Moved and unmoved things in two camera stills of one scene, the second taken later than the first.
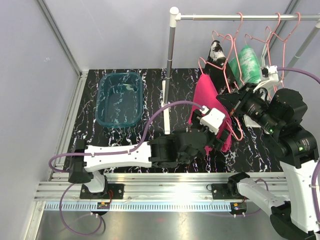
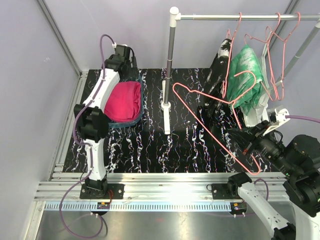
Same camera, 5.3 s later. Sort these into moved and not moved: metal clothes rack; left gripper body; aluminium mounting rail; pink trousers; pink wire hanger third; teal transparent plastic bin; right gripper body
Moved: right gripper body; pink trousers; left gripper body
Not moved: metal clothes rack; pink wire hanger third; aluminium mounting rail; teal transparent plastic bin
